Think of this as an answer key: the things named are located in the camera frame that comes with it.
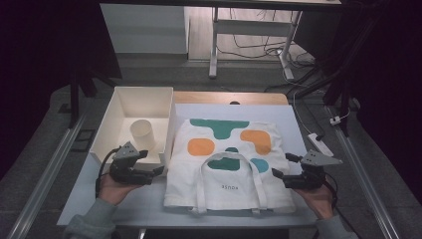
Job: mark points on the white cabinet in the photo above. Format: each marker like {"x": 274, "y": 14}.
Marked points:
{"x": 142, "y": 30}

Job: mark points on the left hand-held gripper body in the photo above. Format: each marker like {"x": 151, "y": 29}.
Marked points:
{"x": 124, "y": 172}

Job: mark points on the person's left hand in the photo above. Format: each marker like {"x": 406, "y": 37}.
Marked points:
{"x": 112, "y": 191}

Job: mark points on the small white plug adapter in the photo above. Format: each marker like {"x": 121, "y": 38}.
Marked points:
{"x": 335, "y": 120}

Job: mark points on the white box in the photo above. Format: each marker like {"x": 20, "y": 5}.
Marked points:
{"x": 109, "y": 132}

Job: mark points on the wooden table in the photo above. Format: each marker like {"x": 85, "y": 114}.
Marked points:
{"x": 205, "y": 98}

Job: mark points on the black floor plate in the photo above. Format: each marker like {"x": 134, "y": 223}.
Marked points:
{"x": 74, "y": 141}

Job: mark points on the metal rail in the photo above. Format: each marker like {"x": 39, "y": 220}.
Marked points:
{"x": 365, "y": 179}
{"x": 49, "y": 169}

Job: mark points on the white tote bag coloured shapes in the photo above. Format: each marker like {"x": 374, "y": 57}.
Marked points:
{"x": 229, "y": 195}

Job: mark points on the black table grommet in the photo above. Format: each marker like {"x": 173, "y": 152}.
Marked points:
{"x": 234, "y": 103}

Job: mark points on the white paper cup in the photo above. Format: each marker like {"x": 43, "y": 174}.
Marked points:
{"x": 143, "y": 132}

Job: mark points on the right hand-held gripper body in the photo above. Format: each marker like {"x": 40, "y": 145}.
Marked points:
{"x": 310, "y": 177}

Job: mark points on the white power strip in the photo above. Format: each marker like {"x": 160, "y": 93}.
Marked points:
{"x": 320, "y": 144}

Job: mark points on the white desk frame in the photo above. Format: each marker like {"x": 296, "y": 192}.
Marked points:
{"x": 252, "y": 28}

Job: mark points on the person's right hand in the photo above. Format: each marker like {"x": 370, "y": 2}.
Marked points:
{"x": 320, "y": 200}

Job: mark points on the white table mat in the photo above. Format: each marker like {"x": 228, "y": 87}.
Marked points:
{"x": 285, "y": 116}

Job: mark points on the black stand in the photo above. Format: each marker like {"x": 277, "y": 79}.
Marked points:
{"x": 341, "y": 89}
{"x": 74, "y": 99}

